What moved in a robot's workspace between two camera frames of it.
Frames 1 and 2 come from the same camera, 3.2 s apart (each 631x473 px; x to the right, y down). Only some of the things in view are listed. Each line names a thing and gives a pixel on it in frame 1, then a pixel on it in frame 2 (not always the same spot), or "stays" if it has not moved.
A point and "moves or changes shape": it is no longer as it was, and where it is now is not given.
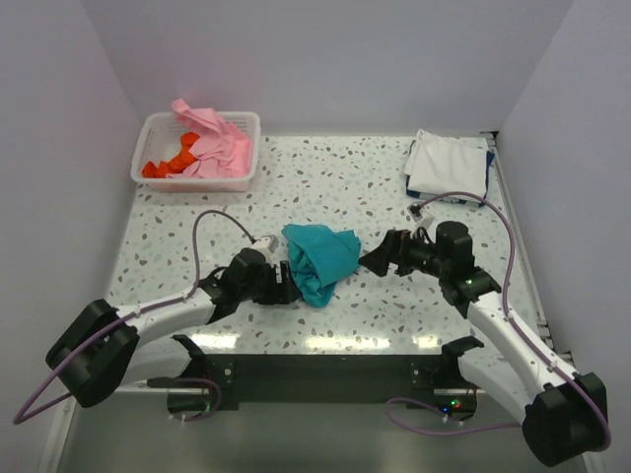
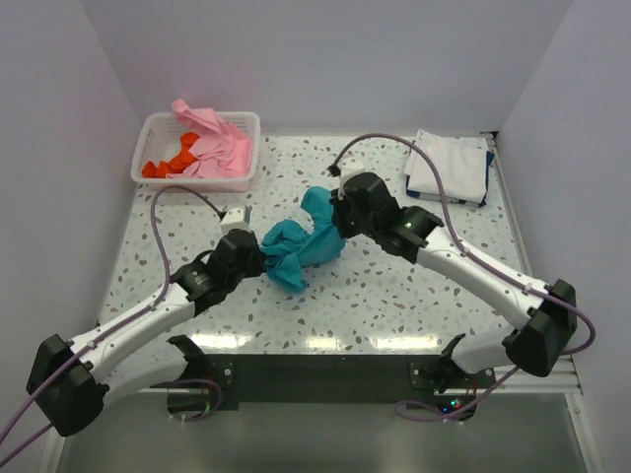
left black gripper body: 266,291 to 254,267
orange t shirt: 176,165 stays
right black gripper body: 417,256 to 348,222
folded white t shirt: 439,165 stays
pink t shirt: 222,150 stays
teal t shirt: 319,258 moves or changes shape
